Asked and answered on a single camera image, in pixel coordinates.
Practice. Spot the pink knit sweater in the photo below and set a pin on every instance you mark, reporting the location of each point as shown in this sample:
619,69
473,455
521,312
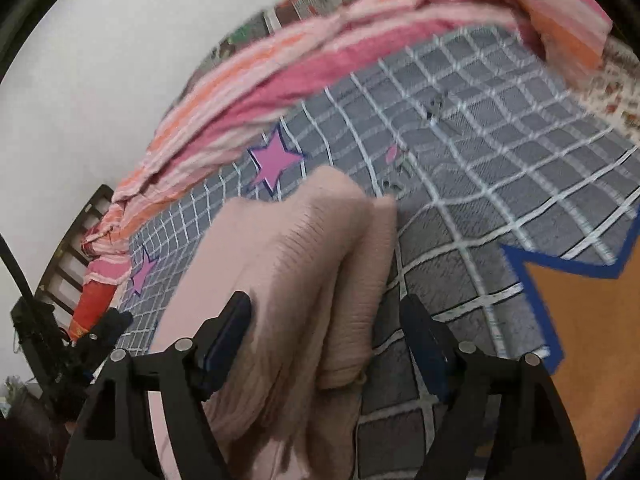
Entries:
300,285

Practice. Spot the grey checked star blanket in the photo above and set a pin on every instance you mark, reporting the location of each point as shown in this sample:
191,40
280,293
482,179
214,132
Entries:
475,175

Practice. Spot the red pillow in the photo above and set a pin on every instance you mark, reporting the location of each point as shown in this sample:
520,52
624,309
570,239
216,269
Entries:
92,312

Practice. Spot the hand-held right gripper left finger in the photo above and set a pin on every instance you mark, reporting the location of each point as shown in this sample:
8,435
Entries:
227,340

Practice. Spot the dark wooden headboard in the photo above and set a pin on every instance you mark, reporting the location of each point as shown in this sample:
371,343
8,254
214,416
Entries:
75,240

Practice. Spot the pink orange striped quilt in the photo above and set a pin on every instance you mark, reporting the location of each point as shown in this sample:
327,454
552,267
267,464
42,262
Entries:
300,65

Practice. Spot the floral patchwork quilt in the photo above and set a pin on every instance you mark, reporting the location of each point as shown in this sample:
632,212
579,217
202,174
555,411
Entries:
310,0

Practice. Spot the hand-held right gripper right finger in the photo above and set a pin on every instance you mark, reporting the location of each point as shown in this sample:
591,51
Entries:
422,340

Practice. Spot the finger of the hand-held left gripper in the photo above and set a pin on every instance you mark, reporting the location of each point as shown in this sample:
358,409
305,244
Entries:
107,332

